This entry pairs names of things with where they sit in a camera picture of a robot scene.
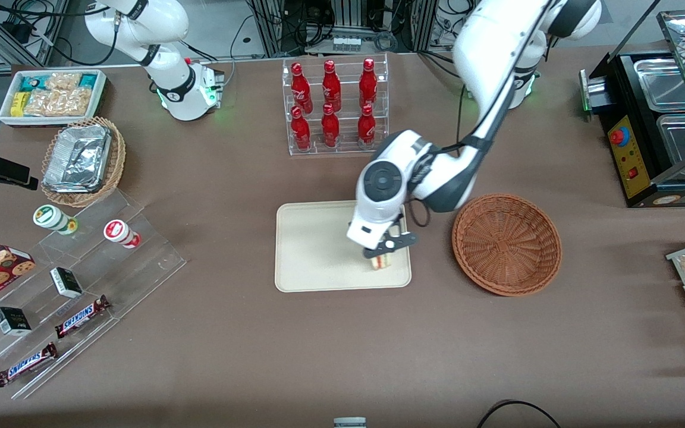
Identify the clear acrylic stepped shelf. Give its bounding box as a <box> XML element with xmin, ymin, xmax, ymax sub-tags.
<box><xmin>0</xmin><ymin>189</ymin><xmax>187</xmax><ymax>400</ymax></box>

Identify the round brown wicker basket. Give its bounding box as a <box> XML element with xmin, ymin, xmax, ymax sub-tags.
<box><xmin>452</xmin><ymin>194</ymin><xmax>562</xmax><ymax>297</ymax></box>

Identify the thin black base cable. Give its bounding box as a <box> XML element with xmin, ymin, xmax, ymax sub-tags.
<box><xmin>222</xmin><ymin>15</ymin><xmax>257</xmax><ymax>87</ymax></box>

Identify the green lid white cup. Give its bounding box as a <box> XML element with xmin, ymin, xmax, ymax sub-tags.
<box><xmin>33</xmin><ymin>204</ymin><xmax>78</xmax><ymax>235</ymax></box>

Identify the aluminium frame rack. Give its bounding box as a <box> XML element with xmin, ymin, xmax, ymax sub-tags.
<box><xmin>247</xmin><ymin>0</ymin><xmax>456</xmax><ymax>57</ymax></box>

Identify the beige rectangular serving tray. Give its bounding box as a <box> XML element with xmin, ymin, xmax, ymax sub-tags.
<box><xmin>275</xmin><ymin>199</ymin><xmax>412</xmax><ymax>293</ymax></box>

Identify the clear cracker bag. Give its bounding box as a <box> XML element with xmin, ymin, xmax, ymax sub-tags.
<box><xmin>45</xmin><ymin>72</ymin><xmax>83</xmax><ymax>91</ymax></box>
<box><xmin>57</xmin><ymin>88</ymin><xmax>93</xmax><ymax>117</ymax></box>
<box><xmin>24</xmin><ymin>89</ymin><xmax>61</xmax><ymax>117</ymax></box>

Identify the Snickers chocolate bar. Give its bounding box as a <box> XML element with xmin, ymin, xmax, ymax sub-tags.
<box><xmin>0</xmin><ymin>342</ymin><xmax>58</xmax><ymax>388</ymax></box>
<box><xmin>55</xmin><ymin>295</ymin><xmax>111</xmax><ymax>339</ymax></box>

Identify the red lid white cup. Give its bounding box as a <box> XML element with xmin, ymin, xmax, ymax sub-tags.
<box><xmin>103</xmin><ymin>220</ymin><xmax>141</xmax><ymax>248</ymax></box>

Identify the silver foil tray stack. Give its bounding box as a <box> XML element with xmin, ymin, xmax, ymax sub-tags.
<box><xmin>43</xmin><ymin>125</ymin><xmax>111</xmax><ymax>193</ymax></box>

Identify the black hot food warmer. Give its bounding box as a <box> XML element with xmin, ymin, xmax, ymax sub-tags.
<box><xmin>579</xmin><ymin>9</ymin><xmax>685</xmax><ymax>207</ymax></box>

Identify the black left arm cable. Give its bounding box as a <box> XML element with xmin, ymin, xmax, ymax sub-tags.
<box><xmin>407</xmin><ymin>0</ymin><xmax>557</xmax><ymax>230</ymax></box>

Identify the red cola bottle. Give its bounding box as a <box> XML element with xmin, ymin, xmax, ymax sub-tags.
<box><xmin>321</xmin><ymin>103</ymin><xmax>340</xmax><ymax>148</ymax></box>
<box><xmin>357</xmin><ymin>104</ymin><xmax>377</xmax><ymax>148</ymax></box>
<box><xmin>322</xmin><ymin>60</ymin><xmax>342</xmax><ymax>112</ymax></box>
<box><xmin>291</xmin><ymin>62</ymin><xmax>313</xmax><ymax>114</ymax></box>
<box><xmin>359</xmin><ymin>58</ymin><xmax>378</xmax><ymax>111</ymax></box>
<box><xmin>290</xmin><ymin>106</ymin><xmax>311</xmax><ymax>151</ymax></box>

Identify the white rectangular snack bin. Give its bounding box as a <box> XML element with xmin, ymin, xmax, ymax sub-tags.
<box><xmin>0</xmin><ymin>70</ymin><xmax>107</xmax><ymax>127</ymax></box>

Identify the small black carton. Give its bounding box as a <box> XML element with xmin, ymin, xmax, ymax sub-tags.
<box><xmin>50</xmin><ymin>267</ymin><xmax>83</xmax><ymax>298</ymax></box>
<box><xmin>0</xmin><ymin>307</ymin><xmax>32</xmax><ymax>336</ymax></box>

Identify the black table cable loop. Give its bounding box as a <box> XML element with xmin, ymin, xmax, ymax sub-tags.
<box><xmin>476</xmin><ymin>400</ymin><xmax>563</xmax><ymax>428</ymax></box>

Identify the light woven wicker basket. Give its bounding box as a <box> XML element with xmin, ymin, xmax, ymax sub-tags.
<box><xmin>41</xmin><ymin>117</ymin><xmax>126</xmax><ymax>207</ymax></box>

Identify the clear acrylic bottle rack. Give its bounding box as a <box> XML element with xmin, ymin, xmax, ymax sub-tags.
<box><xmin>282</xmin><ymin>53</ymin><xmax>389</xmax><ymax>156</ymax></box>

